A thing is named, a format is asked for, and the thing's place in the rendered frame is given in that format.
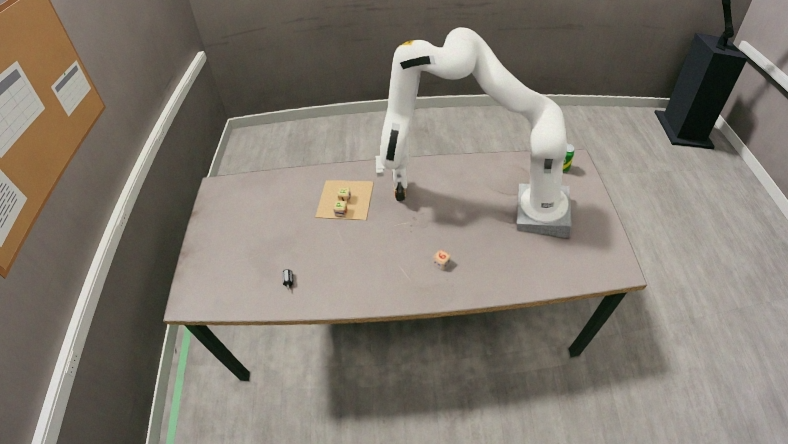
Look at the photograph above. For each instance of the green drink can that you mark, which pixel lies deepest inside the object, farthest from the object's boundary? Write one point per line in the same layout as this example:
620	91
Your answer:
569	157

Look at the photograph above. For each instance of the tan flat mat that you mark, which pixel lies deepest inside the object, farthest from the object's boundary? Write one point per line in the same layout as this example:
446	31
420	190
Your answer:
358	205

